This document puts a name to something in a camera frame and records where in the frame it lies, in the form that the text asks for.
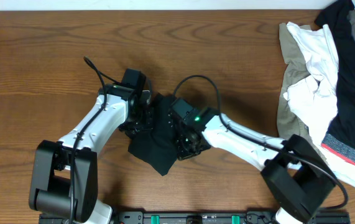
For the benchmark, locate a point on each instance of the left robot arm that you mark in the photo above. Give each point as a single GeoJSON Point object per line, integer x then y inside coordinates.
{"type": "Point", "coordinates": [64, 185]}

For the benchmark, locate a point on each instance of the black polo shirt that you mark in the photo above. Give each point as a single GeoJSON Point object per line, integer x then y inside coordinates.
{"type": "Point", "coordinates": [156, 146]}

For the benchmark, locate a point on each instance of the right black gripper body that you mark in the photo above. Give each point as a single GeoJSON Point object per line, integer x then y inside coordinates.
{"type": "Point", "coordinates": [186, 148]}

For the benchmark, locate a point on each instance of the black garment with striped band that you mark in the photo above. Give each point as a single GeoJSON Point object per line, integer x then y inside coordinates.
{"type": "Point", "coordinates": [340, 136]}

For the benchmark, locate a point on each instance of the white shirt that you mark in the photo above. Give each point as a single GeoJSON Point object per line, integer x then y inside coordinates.
{"type": "Point", "coordinates": [321, 57]}

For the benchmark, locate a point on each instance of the khaki shorts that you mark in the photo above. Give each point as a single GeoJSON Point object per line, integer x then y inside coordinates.
{"type": "Point", "coordinates": [297, 90]}

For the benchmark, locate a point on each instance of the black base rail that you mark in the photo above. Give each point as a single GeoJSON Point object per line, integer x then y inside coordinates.
{"type": "Point", "coordinates": [251, 217]}

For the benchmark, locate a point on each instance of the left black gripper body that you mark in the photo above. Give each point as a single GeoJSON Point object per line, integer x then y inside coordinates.
{"type": "Point", "coordinates": [138, 123]}

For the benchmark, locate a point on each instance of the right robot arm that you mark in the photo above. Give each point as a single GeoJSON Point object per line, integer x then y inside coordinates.
{"type": "Point", "coordinates": [294, 172]}

